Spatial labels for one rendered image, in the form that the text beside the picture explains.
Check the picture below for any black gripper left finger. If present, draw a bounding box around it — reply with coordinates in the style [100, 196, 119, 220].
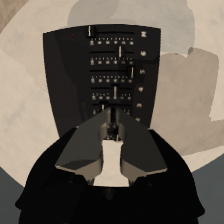
[15, 107, 114, 210]

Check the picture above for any black lighting desk panel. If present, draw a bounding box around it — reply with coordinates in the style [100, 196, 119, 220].
[43, 24, 161, 138]

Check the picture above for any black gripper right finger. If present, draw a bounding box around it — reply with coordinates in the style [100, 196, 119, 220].
[114, 107, 205, 218]

